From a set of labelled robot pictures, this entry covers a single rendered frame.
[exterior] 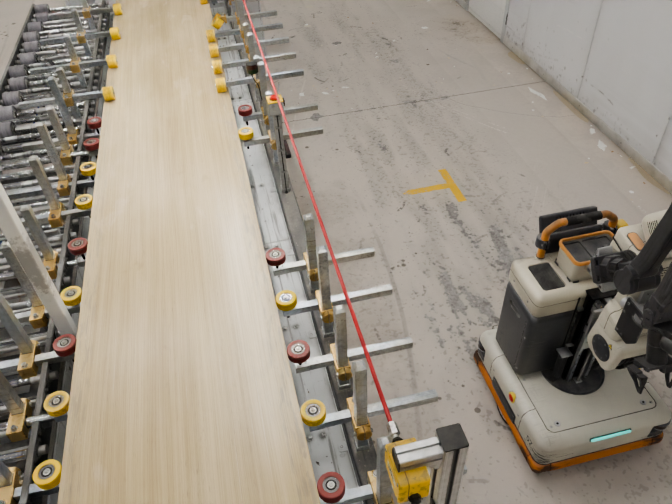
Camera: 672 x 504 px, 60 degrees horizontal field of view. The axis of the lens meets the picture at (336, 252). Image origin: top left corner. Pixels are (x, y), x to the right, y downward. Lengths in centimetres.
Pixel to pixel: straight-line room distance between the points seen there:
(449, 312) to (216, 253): 148
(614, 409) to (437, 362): 87
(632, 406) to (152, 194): 232
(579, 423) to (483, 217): 173
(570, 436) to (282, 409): 130
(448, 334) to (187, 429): 175
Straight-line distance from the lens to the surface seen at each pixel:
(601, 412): 282
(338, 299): 227
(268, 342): 209
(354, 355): 213
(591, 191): 445
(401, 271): 359
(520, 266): 252
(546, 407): 276
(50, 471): 203
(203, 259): 245
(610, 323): 233
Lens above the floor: 251
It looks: 42 degrees down
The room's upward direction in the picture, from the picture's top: 3 degrees counter-clockwise
